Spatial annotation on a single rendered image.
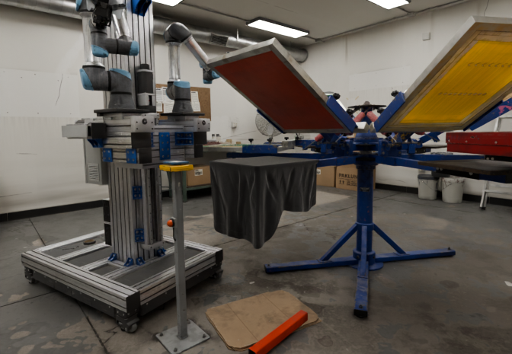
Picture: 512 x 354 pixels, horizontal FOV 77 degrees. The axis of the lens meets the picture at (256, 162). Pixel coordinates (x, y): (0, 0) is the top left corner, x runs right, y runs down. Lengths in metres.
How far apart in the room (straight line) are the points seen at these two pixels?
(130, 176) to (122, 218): 0.31
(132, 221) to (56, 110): 3.21
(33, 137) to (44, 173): 0.51
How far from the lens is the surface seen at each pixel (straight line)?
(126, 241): 2.44
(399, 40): 6.49
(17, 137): 5.23
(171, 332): 2.09
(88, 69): 2.05
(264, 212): 1.68
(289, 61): 1.67
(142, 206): 2.33
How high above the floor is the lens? 1.12
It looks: 6 degrees down
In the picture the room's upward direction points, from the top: 1 degrees counter-clockwise
